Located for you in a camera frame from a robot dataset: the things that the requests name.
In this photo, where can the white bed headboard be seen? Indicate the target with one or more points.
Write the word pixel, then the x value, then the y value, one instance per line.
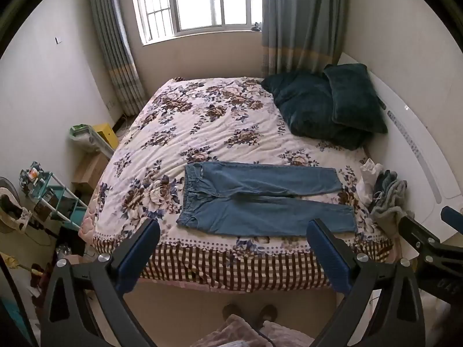
pixel 416 144

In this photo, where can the grey-blue striped curtain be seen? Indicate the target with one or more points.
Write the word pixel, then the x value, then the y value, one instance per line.
pixel 112 43
pixel 304 18

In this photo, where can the person's right grey slipper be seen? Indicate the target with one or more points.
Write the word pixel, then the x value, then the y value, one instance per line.
pixel 267 314

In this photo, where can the cardboard box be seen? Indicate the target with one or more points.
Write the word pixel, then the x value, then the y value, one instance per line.
pixel 90 170

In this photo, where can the round floor fan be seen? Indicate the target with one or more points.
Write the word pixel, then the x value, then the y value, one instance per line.
pixel 9 206

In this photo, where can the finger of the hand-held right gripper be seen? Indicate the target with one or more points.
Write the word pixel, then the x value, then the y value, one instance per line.
pixel 454 218
pixel 419 233

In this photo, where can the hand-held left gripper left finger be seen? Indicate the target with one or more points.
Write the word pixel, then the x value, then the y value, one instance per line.
pixel 139 251

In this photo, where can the teal shelf rack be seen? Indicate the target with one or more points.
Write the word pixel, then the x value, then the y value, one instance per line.
pixel 61 197

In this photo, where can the small dark green pillow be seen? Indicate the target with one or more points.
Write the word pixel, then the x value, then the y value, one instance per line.
pixel 356 97

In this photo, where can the person's grey slipper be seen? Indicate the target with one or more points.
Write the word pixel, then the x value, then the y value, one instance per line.
pixel 231 312
pixel 267 314

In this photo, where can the white framed window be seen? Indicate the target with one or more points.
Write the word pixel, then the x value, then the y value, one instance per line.
pixel 199 0

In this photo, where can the person's left grey slipper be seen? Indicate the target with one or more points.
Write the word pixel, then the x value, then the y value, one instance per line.
pixel 231 312

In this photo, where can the pile of grey clothes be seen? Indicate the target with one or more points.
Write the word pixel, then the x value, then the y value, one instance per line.
pixel 392 195

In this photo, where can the white cloth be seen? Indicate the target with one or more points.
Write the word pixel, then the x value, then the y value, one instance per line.
pixel 369 180

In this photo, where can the floral bed blanket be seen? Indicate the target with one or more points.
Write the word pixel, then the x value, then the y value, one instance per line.
pixel 217 130

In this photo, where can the yellow box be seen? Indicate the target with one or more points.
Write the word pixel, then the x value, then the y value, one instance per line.
pixel 106 135

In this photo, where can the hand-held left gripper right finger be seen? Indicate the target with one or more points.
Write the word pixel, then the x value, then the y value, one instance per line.
pixel 327 256

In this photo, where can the large dark green pillow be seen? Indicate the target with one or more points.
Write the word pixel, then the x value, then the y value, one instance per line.
pixel 307 108

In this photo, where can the blue denim pants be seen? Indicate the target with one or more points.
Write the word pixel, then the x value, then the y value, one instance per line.
pixel 253 209

